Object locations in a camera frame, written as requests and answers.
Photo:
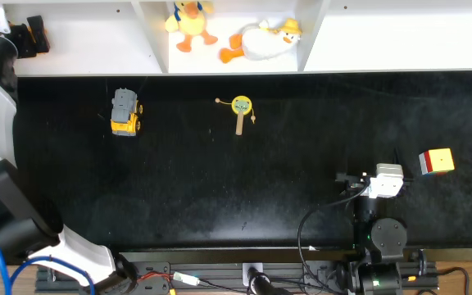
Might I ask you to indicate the mounting rail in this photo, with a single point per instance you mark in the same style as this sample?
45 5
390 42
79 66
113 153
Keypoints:
219 270

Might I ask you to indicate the many-coloured puzzle cube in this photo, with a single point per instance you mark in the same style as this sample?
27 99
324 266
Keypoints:
441 160

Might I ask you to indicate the grey and yellow toy truck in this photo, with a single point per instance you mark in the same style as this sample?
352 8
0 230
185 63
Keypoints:
125 123

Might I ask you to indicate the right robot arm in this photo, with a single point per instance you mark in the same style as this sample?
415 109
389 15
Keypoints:
387 237

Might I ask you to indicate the white plush duck yellow hat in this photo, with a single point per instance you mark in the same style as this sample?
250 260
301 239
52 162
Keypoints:
260 43

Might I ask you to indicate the yellow rattle drum toy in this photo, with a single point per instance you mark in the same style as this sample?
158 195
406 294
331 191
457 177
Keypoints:
242 105

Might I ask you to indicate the white shelf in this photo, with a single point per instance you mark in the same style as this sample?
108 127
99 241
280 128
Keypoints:
363 41

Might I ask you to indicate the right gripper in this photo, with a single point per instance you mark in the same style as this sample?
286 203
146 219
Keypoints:
352 180

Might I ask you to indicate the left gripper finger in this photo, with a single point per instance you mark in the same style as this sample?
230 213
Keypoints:
38 34
22 41

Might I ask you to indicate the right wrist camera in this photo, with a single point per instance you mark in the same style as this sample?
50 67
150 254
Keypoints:
387 180

